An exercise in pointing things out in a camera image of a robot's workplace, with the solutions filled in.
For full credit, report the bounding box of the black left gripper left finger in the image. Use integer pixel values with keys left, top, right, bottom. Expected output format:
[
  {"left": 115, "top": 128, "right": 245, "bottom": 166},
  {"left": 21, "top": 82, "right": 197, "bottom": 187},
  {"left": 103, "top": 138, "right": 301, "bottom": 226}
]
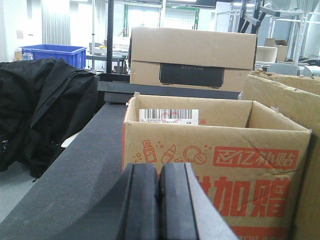
[{"left": 52, "top": 163, "right": 159, "bottom": 240}]

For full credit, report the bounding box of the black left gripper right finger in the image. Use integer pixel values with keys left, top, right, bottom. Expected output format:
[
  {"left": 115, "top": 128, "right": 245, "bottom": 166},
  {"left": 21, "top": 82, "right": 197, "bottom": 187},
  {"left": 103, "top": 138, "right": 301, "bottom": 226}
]
[{"left": 159, "top": 163, "right": 238, "bottom": 240}]

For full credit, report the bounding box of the cardboard box red print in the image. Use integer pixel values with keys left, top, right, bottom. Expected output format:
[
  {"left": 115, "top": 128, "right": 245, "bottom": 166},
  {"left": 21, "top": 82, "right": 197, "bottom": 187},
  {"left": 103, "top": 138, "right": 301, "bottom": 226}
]
[{"left": 122, "top": 95, "right": 311, "bottom": 240}]

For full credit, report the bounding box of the plain torn cardboard box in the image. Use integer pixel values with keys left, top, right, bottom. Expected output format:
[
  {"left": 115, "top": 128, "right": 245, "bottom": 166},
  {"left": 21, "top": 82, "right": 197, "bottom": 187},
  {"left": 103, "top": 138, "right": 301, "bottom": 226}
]
[{"left": 242, "top": 70, "right": 320, "bottom": 240}]

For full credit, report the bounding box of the black jacket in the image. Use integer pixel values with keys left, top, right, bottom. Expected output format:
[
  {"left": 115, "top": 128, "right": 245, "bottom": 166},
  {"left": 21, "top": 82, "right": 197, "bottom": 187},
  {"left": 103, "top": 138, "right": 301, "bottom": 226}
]
[{"left": 0, "top": 58, "right": 98, "bottom": 178}]

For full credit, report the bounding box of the closed brown Ecoflow cardboard box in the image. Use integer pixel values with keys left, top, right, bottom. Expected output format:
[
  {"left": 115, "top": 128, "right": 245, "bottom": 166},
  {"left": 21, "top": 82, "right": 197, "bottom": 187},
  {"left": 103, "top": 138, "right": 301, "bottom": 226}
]
[{"left": 130, "top": 26, "right": 258, "bottom": 92}]

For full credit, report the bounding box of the blue plastic crate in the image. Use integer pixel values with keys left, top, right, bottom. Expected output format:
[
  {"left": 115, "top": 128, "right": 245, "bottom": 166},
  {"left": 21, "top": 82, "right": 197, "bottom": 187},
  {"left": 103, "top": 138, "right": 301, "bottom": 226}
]
[{"left": 21, "top": 44, "right": 87, "bottom": 69}]

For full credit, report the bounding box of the black metal post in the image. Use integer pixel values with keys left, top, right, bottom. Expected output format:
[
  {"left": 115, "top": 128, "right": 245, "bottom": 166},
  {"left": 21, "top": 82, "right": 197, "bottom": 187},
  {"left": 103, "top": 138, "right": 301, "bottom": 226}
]
[{"left": 106, "top": 0, "right": 114, "bottom": 74}]

